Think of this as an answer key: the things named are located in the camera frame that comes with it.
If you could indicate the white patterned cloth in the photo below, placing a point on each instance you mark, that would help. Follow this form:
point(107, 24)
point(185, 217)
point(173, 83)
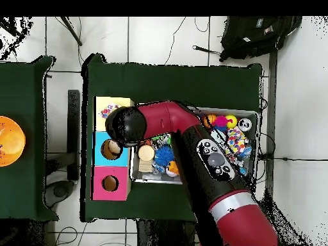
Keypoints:
point(107, 110)

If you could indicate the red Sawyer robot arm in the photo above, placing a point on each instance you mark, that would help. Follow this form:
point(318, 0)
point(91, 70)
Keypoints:
point(225, 195)

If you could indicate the clear mesh bin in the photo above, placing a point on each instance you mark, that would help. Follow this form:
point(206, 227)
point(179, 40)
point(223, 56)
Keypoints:
point(148, 177)

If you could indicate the wooden box with three holes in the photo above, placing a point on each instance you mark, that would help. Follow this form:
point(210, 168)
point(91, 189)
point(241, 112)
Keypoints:
point(98, 179)

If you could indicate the blue spiky ball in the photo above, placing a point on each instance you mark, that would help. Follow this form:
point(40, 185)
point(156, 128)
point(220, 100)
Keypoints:
point(164, 155)

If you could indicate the tan round wooden block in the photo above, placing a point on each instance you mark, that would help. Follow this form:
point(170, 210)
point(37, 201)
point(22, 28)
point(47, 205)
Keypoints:
point(146, 152)

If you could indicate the orange plastic toy brick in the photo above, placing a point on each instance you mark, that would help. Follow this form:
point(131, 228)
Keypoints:
point(173, 168)

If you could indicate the small orange basketball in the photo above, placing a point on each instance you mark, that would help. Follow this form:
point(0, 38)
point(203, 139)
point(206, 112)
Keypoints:
point(209, 120)

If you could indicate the pink spiky ball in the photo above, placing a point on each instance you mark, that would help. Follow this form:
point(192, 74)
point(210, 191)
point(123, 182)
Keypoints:
point(221, 122)

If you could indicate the polka-dot cloth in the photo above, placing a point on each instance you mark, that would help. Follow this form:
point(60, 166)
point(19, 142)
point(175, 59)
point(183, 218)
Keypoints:
point(237, 141)

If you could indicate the grey round base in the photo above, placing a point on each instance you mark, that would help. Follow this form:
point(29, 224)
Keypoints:
point(59, 192)

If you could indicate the black backpack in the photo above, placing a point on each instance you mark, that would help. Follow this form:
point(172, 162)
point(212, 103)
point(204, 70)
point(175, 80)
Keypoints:
point(256, 36)

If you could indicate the black tripod leg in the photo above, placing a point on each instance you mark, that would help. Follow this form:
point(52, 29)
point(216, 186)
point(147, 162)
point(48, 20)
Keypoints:
point(72, 31)
point(10, 28)

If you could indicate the dark green side tablecloth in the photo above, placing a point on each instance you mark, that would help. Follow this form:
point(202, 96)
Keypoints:
point(31, 195)

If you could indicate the orange plastic bowl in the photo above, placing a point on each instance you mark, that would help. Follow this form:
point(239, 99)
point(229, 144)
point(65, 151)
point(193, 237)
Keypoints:
point(10, 141)

